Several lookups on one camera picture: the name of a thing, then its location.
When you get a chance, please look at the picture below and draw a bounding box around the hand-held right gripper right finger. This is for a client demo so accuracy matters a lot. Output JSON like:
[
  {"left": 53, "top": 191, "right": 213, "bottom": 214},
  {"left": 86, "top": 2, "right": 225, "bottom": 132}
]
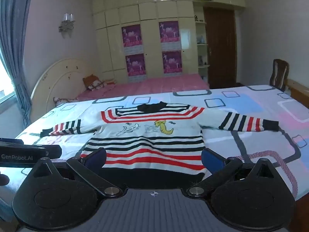
[{"left": 187, "top": 147, "right": 278, "bottom": 199}]

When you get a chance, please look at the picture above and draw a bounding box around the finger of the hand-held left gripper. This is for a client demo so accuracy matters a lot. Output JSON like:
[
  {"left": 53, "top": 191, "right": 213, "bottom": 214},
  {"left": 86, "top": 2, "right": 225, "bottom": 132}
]
[{"left": 46, "top": 145, "right": 62, "bottom": 158}]

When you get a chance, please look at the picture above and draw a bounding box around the wooden chair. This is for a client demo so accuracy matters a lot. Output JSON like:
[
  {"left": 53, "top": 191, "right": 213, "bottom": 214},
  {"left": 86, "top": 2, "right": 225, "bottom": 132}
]
[{"left": 270, "top": 59, "right": 289, "bottom": 92}]

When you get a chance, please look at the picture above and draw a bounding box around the wooden bed frame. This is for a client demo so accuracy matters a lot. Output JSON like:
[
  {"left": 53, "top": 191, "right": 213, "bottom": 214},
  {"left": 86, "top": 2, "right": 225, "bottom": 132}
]
[{"left": 286, "top": 79, "right": 309, "bottom": 102}]

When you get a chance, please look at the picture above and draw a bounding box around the pink bed sheet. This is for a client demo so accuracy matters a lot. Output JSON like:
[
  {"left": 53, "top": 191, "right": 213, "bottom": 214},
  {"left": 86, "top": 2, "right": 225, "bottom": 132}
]
[{"left": 77, "top": 74, "right": 210, "bottom": 100}]

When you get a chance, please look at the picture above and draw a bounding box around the white patterned pillow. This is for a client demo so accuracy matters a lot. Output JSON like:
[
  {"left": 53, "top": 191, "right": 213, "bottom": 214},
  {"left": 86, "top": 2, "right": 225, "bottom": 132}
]
[{"left": 53, "top": 97, "right": 79, "bottom": 107}]

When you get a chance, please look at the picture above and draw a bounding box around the cream wardrobe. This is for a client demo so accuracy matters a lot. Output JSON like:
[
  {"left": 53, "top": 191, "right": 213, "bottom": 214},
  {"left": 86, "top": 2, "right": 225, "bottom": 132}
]
[{"left": 90, "top": 0, "right": 247, "bottom": 83}]

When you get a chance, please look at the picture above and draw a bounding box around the purple wall poster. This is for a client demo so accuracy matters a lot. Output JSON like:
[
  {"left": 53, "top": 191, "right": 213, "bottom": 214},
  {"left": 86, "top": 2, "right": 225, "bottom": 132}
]
[
  {"left": 125, "top": 54, "right": 146, "bottom": 77},
  {"left": 121, "top": 25, "right": 143, "bottom": 54},
  {"left": 159, "top": 21, "right": 181, "bottom": 50},
  {"left": 162, "top": 51, "right": 183, "bottom": 74}
]

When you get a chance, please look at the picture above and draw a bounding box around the corner shelf unit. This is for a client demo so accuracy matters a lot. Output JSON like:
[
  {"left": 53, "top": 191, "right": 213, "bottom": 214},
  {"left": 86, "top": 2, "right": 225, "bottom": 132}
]
[{"left": 194, "top": 14, "right": 209, "bottom": 83}]

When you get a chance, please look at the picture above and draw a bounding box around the patterned bed sheet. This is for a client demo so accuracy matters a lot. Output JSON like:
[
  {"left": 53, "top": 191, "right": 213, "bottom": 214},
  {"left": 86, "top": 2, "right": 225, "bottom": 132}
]
[{"left": 0, "top": 84, "right": 309, "bottom": 223}]

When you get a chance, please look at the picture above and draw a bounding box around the orange patterned pillow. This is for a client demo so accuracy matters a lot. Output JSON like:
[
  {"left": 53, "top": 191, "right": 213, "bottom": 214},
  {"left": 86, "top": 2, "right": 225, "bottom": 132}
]
[{"left": 82, "top": 74, "right": 108, "bottom": 91}]

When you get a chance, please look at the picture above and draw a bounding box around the blue curtain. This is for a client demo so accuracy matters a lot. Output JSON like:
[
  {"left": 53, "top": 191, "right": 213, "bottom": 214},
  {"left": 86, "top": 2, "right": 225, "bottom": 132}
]
[{"left": 0, "top": 0, "right": 37, "bottom": 129}]

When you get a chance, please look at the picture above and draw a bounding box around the window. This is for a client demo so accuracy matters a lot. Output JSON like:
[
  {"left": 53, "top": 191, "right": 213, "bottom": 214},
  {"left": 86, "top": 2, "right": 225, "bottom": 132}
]
[{"left": 0, "top": 51, "right": 18, "bottom": 105}]

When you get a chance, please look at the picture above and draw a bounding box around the brown wooden door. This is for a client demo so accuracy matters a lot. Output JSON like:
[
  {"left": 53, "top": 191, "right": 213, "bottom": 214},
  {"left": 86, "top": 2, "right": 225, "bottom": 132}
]
[{"left": 203, "top": 7, "right": 238, "bottom": 89}]

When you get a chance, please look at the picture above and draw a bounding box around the striped knit sweater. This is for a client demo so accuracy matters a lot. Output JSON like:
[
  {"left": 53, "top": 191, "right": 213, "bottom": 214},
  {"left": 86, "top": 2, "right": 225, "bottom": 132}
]
[{"left": 40, "top": 101, "right": 279, "bottom": 190}]

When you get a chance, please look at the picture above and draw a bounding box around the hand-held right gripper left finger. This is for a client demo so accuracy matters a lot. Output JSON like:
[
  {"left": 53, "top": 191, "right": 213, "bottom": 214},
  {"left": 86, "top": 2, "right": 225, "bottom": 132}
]
[{"left": 32, "top": 147, "right": 123, "bottom": 199}]

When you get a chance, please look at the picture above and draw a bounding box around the wall lamp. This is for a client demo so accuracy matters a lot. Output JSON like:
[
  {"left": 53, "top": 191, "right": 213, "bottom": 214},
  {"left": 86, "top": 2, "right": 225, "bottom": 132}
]
[{"left": 58, "top": 13, "right": 76, "bottom": 33}]

